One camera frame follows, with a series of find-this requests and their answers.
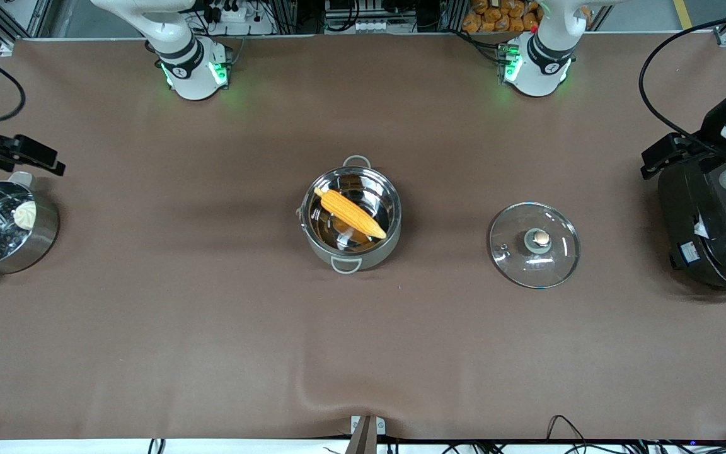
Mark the glass pot lid with knob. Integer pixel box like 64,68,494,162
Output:
488,201,582,290

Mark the yellow corn cob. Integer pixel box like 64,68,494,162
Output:
313,187,388,241

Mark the steel steamer pot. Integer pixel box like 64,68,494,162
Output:
0,171,61,285

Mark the white steamed bun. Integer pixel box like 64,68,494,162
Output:
13,200,38,231

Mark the dark grey rice cooker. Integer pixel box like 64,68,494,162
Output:
656,148,726,298

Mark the bag of orange snacks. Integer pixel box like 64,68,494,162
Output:
461,0,541,34

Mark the brown table cloth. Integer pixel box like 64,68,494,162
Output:
0,32,726,442

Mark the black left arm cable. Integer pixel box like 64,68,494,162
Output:
638,11,726,158

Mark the black looped cable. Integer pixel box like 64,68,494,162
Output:
546,414,592,452

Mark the steel pot with pale handles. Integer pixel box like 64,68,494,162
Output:
299,154,403,276

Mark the metal table edge bracket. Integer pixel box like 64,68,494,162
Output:
349,414,387,454

